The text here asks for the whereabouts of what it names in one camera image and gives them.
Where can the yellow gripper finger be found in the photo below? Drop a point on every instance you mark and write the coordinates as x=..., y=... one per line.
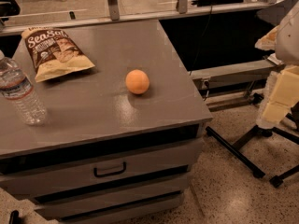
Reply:
x=281, y=95
x=268, y=41

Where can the orange fruit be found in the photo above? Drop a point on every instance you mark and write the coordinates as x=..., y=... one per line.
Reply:
x=137, y=82

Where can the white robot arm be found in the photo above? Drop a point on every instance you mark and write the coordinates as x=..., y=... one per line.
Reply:
x=287, y=46

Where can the clear plastic water bottle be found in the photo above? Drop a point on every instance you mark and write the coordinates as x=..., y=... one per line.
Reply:
x=16, y=87

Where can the black metal stand legs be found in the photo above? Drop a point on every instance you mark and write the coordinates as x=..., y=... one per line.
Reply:
x=233, y=117

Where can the grey drawer cabinet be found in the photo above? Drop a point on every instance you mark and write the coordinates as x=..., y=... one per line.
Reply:
x=94, y=121

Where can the sea salt chips bag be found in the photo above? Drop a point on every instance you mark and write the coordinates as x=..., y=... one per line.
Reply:
x=53, y=53

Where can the black object bottom left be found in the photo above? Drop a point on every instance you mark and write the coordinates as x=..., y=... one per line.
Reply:
x=14, y=217

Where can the metal railing frame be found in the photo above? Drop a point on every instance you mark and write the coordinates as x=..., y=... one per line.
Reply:
x=70, y=13

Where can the black drawer handle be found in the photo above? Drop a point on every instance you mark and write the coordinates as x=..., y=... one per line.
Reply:
x=117, y=170

